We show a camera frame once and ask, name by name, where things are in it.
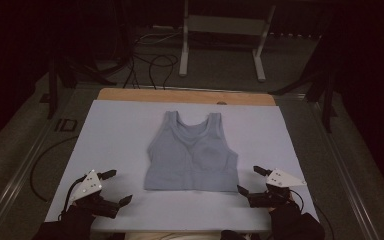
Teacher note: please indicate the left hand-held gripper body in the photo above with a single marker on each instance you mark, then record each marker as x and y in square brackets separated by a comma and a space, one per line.
[90, 186]

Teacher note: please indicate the black square floor bracket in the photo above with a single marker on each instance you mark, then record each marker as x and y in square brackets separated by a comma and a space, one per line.
[60, 125]

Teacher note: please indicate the person's left hand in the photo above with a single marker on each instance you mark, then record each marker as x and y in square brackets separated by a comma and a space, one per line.
[77, 217]

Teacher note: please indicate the white metal stand frame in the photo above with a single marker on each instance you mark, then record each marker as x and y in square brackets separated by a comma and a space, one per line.
[184, 50]

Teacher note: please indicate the light blue table mat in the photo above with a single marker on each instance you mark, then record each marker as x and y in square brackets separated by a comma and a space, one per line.
[113, 140]

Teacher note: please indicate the black metal stand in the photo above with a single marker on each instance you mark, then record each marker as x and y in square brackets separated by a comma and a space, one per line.
[52, 96]
[328, 110]

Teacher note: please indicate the aluminium floor rail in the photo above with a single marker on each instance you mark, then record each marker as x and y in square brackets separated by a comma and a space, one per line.
[345, 173]
[16, 186]

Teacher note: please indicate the grey sleeveless crop top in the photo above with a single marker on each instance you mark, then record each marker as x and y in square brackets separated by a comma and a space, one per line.
[193, 160]

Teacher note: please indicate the person's right hand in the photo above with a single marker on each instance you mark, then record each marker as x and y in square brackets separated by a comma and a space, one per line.
[285, 216]

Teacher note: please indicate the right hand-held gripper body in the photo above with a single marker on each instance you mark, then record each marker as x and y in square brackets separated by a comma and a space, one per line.
[280, 186]

